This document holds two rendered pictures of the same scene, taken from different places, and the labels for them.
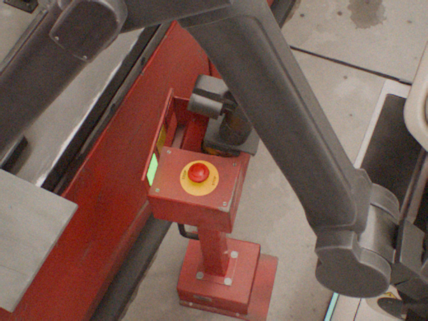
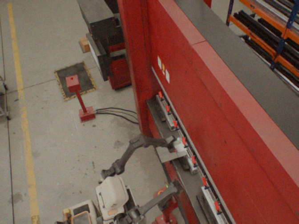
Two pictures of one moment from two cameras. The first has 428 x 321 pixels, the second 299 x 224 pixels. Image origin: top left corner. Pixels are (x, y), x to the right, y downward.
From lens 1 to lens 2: 1.89 m
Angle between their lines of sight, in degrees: 61
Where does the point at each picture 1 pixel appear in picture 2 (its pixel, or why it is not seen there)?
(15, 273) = (159, 150)
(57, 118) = (185, 177)
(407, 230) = (113, 170)
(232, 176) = not seen: hidden behind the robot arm
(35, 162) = (179, 170)
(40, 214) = (164, 158)
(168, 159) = not seen: hidden behind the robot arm
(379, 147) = (131, 199)
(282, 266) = not seen: outside the picture
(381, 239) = (115, 166)
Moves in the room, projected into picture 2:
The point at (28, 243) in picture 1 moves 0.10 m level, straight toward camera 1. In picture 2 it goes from (161, 154) to (151, 154)
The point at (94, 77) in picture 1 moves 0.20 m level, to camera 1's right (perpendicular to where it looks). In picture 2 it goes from (187, 188) to (175, 205)
